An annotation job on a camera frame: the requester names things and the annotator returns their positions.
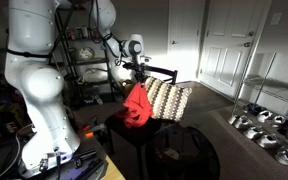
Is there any beige cloth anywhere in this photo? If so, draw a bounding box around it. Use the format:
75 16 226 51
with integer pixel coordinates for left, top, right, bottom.
162 148 181 161

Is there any black metal mount frame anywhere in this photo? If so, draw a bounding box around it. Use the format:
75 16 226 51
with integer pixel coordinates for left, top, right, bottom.
20 148 106 180

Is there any black wooden chair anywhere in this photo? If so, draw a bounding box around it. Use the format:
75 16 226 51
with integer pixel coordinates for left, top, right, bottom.
104 64 192 180

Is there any orange handled black clamp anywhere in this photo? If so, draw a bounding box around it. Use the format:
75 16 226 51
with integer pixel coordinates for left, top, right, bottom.
78 116 102 133
83 124 107 139

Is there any white light switch plate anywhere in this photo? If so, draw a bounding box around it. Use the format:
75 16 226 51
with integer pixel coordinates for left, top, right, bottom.
269 12 283 26

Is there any white panel door with knob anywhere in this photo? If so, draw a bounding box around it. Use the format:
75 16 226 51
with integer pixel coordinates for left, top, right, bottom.
198 0 268 98

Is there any black cable strap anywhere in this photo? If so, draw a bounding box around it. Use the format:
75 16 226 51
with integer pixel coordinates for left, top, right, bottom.
6 49 52 60

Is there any white yellow ball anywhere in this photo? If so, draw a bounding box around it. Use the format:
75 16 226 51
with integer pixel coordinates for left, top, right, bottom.
78 46 96 62

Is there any small white item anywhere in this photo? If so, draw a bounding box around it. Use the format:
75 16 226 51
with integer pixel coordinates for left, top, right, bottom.
83 94 105 105

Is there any black metal shelf unit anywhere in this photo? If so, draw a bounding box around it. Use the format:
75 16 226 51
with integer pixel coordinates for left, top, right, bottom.
52 6 122 104

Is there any grey cable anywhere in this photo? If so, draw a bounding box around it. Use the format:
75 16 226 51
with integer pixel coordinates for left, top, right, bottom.
0 123 22 180

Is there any metal wire shoe rack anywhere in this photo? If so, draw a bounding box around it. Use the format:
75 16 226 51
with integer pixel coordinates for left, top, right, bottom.
230 51 288 174

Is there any red t-shirt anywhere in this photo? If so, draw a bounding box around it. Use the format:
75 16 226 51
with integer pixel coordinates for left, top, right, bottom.
115 81 155 130

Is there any zigzag patterned pillow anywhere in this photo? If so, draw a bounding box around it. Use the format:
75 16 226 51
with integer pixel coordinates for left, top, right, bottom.
144 75 193 123

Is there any white cord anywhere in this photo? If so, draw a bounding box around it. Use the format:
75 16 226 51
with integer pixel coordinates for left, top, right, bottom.
77 67 101 84

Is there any white door with lever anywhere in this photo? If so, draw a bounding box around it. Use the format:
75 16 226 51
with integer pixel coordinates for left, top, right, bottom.
167 0 205 83

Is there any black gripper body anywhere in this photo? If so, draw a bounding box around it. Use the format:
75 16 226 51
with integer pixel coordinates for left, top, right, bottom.
132 55 146 76

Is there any small dark red box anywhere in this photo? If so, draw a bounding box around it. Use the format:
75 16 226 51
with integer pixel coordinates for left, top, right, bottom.
65 27 77 41
89 27 102 39

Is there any small white box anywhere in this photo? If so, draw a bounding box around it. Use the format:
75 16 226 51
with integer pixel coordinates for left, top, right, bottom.
76 25 89 39

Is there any black mesh bag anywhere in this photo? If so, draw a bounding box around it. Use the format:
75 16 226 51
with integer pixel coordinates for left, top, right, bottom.
146 123 221 180

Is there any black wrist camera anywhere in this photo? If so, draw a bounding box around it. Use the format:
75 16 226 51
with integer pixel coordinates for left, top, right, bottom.
122 60 152 73

